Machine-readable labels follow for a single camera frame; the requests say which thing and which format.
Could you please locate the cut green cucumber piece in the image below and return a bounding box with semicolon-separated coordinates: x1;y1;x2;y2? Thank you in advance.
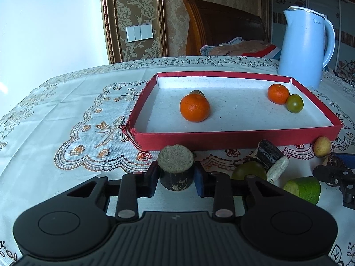
283;176;321;204

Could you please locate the light blue electric kettle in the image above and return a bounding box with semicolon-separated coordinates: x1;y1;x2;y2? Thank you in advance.
277;6;335;90

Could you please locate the white wall switch panel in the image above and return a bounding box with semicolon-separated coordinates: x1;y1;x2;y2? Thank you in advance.
126;24;154;43

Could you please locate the small yellow potato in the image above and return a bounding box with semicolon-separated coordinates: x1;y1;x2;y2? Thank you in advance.
313;136;332;157

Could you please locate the gold framed wall panel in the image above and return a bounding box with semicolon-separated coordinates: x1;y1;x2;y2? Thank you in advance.
100;0;169;64

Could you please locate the floral patterned bedding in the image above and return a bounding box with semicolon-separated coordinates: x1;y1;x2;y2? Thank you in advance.
323;59;355;86

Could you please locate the red shallow cardboard box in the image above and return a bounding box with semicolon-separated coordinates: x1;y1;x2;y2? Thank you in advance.
125;71;343;151

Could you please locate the large orange tangerine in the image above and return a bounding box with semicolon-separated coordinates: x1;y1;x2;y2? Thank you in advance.
180;94;211;123

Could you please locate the small orange tangerine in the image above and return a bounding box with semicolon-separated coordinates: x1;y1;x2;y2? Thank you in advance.
268;84;290;105

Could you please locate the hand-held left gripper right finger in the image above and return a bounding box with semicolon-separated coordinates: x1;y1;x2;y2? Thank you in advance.
193;163;282;223

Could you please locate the dark sugarcane piece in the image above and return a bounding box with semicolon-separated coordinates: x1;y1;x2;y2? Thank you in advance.
254;140;289;183
157;144;195;192

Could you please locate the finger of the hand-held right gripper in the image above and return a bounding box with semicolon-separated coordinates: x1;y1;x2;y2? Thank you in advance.
313;165;350;186
331;153;355;169

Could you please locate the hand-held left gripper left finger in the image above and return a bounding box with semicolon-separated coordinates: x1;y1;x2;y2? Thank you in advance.
67;161;159;223

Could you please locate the small olive green tomato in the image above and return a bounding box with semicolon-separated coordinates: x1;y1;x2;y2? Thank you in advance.
286;94;304;113

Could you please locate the folded striped blanket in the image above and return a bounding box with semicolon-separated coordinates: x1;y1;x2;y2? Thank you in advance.
200;37;282;59

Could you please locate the green lime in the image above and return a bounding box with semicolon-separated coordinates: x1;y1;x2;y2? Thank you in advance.
231;161;267;182

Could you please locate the wooden chair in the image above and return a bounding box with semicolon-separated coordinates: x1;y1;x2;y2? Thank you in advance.
181;0;267;56

